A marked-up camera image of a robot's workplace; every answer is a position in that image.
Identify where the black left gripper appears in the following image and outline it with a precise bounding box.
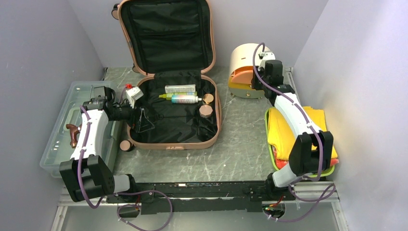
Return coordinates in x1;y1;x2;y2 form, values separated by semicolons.
109;96;154;132

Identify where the cream orange drawer cabinet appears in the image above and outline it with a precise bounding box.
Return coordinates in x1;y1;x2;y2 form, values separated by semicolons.
228;43;283;99

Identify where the lime green plastic tray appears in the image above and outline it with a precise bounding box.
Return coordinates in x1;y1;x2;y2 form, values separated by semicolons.
265;109;338;177

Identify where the green yellow small tube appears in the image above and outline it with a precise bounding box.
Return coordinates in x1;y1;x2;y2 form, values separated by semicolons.
158;92;198;100

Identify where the pastel cosmetic tube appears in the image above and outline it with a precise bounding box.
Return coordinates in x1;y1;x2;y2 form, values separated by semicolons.
171;95;202;104

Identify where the white cosmetic box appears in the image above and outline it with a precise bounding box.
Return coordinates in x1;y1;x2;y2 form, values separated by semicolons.
165;84;196;93

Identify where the rose gold round jar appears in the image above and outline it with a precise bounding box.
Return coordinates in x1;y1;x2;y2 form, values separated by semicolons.
202;93;215;105

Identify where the yellow cloth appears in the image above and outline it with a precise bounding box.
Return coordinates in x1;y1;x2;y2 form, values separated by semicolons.
268;106;327;161

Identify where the red white tie-dye cloth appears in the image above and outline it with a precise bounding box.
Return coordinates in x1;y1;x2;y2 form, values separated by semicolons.
273;150;339;169

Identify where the pink hard-shell suitcase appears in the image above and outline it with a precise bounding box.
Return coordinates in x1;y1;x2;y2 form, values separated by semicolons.
112;0;221;150

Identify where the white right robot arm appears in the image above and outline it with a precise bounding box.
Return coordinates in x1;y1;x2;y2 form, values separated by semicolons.
253;64;333;200

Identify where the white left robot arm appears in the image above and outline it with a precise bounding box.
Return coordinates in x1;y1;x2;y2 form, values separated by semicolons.
59;86;148;209

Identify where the clear plastic storage box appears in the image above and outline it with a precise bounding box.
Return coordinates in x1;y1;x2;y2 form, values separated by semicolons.
39;81;122;179

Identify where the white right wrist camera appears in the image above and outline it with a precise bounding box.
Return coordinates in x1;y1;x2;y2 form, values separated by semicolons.
258;51;276;71

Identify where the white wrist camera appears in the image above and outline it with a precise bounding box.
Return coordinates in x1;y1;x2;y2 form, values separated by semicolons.
258;51;276;71
125;85;144;109

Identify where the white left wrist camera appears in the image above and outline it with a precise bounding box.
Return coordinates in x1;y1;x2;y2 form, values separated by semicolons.
125;85;144;109

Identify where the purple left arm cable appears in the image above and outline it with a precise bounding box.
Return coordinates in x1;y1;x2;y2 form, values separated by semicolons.
77;86;173;231

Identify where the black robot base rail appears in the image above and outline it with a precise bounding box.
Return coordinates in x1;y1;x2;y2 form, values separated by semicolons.
106;180;295;215

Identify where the aluminium frame rail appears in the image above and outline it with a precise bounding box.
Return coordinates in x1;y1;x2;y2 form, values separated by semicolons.
51;67;340;231

